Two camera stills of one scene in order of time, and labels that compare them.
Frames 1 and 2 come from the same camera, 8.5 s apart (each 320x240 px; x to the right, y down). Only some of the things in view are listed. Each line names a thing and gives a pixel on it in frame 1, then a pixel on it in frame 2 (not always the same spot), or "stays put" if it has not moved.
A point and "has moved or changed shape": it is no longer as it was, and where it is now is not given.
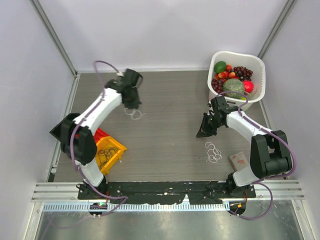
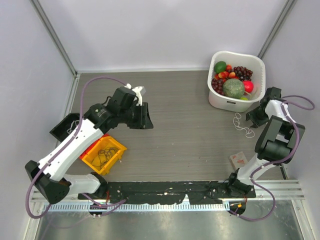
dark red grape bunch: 243,73 stays put
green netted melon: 233,84 stays put
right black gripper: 204,130 → 256,122
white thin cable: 214,154 has moved or changed shape
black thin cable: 105,154 stays put
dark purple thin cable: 104,156 stays put
